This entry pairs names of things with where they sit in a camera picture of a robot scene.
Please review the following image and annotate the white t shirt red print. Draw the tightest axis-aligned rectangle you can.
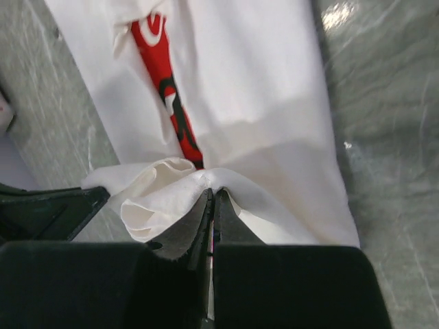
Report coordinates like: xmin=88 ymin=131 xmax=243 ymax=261
xmin=47 ymin=1 xmax=360 ymax=247

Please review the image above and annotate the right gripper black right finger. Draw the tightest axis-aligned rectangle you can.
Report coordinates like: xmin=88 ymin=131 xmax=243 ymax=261
xmin=213 ymin=190 xmax=392 ymax=328

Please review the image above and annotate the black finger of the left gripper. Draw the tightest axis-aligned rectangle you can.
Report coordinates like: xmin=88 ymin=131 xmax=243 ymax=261
xmin=1 ymin=184 xmax=110 ymax=242

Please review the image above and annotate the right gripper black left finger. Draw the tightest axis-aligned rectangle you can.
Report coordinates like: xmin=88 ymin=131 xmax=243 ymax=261
xmin=1 ymin=190 xmax=213 ymax=328

